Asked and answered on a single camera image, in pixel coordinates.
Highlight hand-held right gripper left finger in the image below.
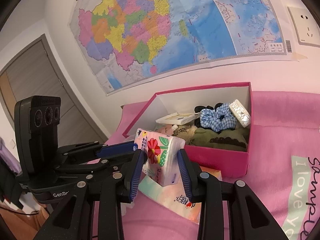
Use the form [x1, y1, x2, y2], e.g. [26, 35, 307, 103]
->
[32, 151, 148, 240]

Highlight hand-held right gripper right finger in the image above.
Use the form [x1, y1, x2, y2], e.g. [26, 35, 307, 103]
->
[177, 149, 289, 240]

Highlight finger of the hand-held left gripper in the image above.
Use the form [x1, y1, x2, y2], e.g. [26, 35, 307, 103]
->
[56, 154, 137, 174]
[59, 141, 137, 159]

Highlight floral pocket tissue pack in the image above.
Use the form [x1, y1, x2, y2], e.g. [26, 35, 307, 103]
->
[134, 128, 186, 187]

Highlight pink cardboard box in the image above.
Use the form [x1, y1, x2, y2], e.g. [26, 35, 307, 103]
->
[122, 81, 255, 178]

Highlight beige teddy bear plush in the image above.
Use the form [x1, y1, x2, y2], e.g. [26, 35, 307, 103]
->
[172, 125, 198, 140]

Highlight pink spout pouch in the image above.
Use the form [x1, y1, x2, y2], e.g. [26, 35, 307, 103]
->
[156, 124, 178, 134]

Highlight green plush toy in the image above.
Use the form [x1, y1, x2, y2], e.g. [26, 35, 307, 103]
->
[191, 127, 250, 152]

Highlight white packet with yellow circle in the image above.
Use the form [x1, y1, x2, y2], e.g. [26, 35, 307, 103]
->
[155, 112, 202, 125]

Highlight blue gingham scrunchie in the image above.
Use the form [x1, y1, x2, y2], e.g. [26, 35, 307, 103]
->
[199, 104, 237, 132]

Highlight black hair tie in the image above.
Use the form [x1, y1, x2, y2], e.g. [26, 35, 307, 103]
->
[194, 102, 224, 113]

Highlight silver glitter hair clip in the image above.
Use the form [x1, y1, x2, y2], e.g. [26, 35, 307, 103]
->
[229, 99, 251, 128]

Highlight pastel tissue pack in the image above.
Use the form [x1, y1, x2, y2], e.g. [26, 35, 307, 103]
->
[137, 165, 223, 224]

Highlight dark cloth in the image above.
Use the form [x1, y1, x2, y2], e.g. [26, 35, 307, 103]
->
[0, 160, 24, 207]

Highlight grey door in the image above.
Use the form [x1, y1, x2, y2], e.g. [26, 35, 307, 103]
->
[0, 34, 109, 155]

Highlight pink flower-print tablecloth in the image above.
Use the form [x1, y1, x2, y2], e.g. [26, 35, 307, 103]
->
[104, 91, 320, 240]

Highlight beige tape strip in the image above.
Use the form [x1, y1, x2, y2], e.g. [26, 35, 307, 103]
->
[292, 53, 310, 62]

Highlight colourful wall map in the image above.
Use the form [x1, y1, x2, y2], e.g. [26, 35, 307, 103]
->
[68, 0, 293, 96]

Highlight white wall socket panel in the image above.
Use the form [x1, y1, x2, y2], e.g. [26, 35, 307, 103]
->
[287, 6, 319, 46]

